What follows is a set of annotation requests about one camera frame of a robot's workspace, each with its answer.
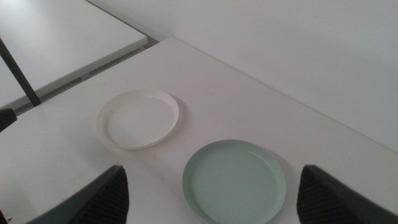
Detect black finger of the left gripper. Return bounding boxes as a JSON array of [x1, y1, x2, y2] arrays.
[[0, 108, 18, 133]]

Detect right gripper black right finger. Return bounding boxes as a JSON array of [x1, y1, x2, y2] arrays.
[[296, 164, 398, 224]]

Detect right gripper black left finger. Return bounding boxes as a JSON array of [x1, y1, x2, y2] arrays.
[[26, 164, 130, 224]]

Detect white shallow bowl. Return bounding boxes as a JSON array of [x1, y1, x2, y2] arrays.
[[95, 88, 180, 151]]

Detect pale green shallow bowl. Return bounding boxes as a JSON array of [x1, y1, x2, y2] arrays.
[[182, 139, 287, 224]]

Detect black thin pole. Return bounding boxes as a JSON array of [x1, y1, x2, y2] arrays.
[[0, 37, 42, 107]]

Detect white side table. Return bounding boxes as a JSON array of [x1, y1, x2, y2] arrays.
[[0, 0, 149, 110]]

